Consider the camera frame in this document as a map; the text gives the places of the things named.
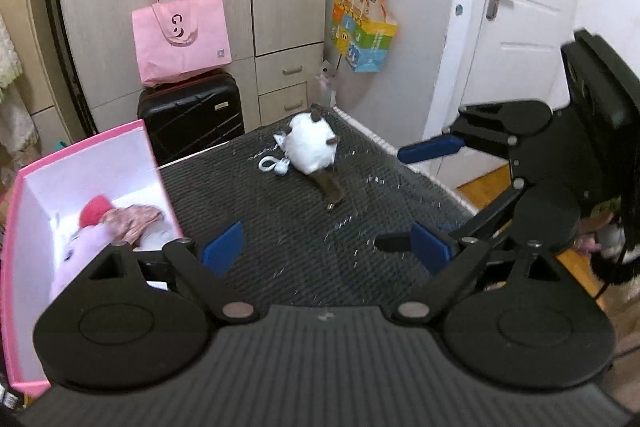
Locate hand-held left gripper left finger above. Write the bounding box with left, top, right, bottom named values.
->
left=75, top=221, right=258, bottom=324

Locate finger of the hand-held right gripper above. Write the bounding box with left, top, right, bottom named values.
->
left=374, top=179, right=531, bottom=254
left=397, top=102, right=522, bottom=166

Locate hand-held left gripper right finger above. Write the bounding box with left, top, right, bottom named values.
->
left=394, top=223, right=563, bottom=324

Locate white and brown plush toy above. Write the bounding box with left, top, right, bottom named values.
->
left=274, top=104, right=347, bottom=212

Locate red fuzzy ball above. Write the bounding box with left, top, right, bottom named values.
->
left=79, top=196, right=115, bottom=227

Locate purple plush toy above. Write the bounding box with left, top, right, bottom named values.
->
left=50, top=214, right=121, bottom=303

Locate pink storage box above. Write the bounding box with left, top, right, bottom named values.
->
left=0, top=119, right=183, bottom=398

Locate person's right forearm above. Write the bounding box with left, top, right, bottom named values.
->
left=590, top=199, right=640, bottom=289

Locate person's right hand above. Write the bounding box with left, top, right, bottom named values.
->
left=575, top=232, right=603, bottom=255

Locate small white charm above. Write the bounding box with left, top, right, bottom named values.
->
left=258, top=155, right=292, bottom=178

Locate white door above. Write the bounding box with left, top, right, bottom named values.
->
left=425, top=0, right=590, bottom=194

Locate small grey hanging plush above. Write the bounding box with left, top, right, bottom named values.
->
left=315, top=59, right=339, bottom=108

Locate black suitcase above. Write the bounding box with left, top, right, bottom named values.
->
left=137, top=72, right=246, bottom=165

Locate colourful paper gift bag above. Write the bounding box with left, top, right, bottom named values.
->
left=330, top=0, right=399, bottom=74

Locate pink tote bag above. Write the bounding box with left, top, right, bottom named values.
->
left=131, top=0, right=232, bottom=88

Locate beige fluffy hanging garment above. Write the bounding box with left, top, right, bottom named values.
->
left=0, top=82, right=39, bottom=158

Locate black hoop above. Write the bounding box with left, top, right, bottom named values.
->
left=37, top=0, right=99, bottom=138

